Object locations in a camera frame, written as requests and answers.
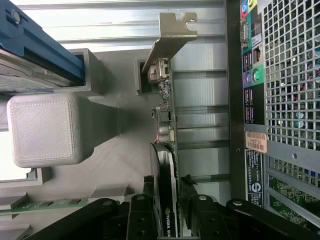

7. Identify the open black PC case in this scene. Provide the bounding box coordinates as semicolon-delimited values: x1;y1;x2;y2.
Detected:
226;0;320;232

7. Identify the green RAM stick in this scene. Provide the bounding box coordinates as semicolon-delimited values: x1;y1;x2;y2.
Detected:
0;198;89;216

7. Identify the grey printed parts rack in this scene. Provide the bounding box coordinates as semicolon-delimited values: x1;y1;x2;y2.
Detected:
0;48;181;240

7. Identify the hard disk in blue carrier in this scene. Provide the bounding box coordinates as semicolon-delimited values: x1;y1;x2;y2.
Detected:
0;0;85;93

